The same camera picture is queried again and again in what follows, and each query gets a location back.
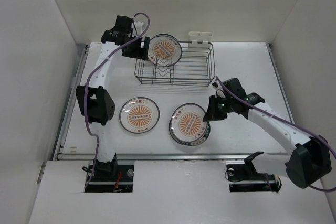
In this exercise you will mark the white cutlery holder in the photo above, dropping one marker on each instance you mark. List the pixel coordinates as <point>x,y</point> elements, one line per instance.
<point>200,39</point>

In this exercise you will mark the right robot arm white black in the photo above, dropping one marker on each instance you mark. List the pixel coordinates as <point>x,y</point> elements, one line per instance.
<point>307,157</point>

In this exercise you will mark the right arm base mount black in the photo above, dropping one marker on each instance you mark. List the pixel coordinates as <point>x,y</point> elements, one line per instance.
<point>242,178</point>

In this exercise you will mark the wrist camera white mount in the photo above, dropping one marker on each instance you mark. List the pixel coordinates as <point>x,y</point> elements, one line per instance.
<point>137,28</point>
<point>219,93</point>

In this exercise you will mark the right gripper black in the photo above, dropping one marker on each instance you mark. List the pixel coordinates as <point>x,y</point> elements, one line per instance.
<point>212,113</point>

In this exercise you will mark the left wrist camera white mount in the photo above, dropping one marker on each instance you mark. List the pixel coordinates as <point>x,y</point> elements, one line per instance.
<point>137,28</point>

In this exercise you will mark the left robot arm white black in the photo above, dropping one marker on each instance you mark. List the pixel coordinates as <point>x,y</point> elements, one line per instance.
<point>125,39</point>

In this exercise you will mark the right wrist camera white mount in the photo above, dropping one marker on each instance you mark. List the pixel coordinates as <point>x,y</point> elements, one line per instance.
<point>219,93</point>

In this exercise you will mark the orange sunburst plate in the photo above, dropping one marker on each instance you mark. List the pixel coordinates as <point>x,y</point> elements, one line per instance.
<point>139,115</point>
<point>188,111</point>

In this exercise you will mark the red rim plate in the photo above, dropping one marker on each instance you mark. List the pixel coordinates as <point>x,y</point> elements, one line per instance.
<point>164,50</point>

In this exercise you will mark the teal rim lettered plate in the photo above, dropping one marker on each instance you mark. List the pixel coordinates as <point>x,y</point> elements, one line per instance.
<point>206,136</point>

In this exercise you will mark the left side rail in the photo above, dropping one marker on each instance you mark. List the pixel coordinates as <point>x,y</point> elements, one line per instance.
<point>82,51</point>

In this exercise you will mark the right side rail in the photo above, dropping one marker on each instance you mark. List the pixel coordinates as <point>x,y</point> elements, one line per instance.
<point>284,97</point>

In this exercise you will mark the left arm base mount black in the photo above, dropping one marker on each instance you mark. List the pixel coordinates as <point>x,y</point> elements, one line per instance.
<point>104,182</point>

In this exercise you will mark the aluminium front rail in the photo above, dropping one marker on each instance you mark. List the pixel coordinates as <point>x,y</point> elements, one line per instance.
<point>155,156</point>

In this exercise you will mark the grey wire dish rack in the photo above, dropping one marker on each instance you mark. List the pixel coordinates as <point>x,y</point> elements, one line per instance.
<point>196,67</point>

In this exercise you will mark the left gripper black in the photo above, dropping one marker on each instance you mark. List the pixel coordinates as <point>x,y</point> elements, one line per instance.
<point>140,53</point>

